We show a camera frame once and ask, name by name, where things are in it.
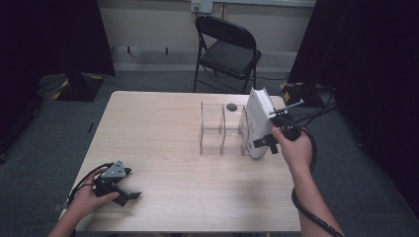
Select black floor cables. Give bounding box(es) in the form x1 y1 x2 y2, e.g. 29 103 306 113
291 85 340 137

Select black folding chair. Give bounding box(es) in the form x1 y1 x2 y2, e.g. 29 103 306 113
192 15 263 95

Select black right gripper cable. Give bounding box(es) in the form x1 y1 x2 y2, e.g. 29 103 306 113
285 118 344 237

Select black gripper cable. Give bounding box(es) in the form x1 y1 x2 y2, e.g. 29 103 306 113
65 162 114 211
285 118 344 237

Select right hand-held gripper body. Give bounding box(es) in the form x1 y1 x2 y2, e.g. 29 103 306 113
269 100 305 141

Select black stand base yellow tape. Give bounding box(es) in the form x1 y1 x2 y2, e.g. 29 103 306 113
52 72 105 103
280 81 317 108

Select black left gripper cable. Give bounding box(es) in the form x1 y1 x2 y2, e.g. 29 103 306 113
65 162 114 211

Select clear acrylic book rack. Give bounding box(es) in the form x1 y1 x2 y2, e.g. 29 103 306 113
199 102 265 157

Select person's left hand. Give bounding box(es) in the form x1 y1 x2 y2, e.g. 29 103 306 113
67 167 121 221

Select white wall socket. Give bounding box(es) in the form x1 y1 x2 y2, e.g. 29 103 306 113
191 0 214 15

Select white book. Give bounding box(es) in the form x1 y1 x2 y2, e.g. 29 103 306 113
245 87 277 160

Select person's right hand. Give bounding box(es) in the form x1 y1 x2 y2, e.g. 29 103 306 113
270 126 314 176

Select dark curtain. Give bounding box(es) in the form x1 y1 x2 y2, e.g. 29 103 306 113
0 0 116 156
288 0 419 211

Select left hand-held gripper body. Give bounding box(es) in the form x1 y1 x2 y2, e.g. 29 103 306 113
93 160 132 198

